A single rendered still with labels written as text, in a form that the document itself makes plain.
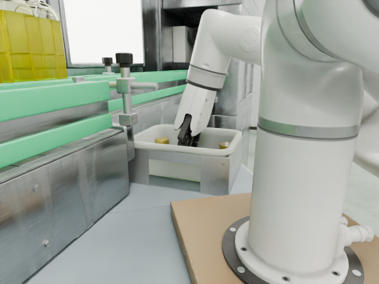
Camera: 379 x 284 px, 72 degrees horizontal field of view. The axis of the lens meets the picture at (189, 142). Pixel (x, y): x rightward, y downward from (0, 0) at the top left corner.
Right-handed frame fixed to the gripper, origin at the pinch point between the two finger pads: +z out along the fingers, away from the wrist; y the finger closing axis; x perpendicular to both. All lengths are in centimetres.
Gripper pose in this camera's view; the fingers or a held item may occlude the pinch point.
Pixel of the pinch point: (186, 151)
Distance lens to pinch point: 58.2
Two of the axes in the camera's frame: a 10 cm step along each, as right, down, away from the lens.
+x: 9.1, 3.4, -2.4
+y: -3.4, 2.7, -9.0
